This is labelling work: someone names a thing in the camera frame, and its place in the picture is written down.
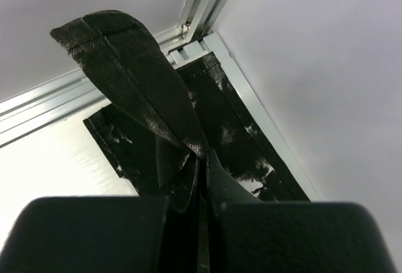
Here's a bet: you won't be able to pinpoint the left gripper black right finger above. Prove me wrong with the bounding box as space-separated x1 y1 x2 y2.
206 150 396 272

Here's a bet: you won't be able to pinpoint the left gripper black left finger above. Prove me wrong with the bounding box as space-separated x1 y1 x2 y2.
6 157 200 272

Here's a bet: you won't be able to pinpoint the black white splattered trousers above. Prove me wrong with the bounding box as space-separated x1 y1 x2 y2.
50 11 308 213

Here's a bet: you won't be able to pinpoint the left aluminium frame post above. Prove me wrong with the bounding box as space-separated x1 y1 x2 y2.
175 0 246 43

